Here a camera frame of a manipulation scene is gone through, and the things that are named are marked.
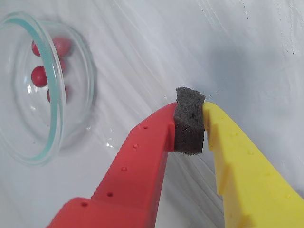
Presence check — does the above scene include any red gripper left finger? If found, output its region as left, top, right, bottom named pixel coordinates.
left=46, top=86, right=206, bottom=228

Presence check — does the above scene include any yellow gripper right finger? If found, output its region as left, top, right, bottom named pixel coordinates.
left=202, top=101, right=304, bottom=228

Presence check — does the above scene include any clear glass bowl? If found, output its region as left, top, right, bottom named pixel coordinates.
left=0, top=11, right=98, bottom=167

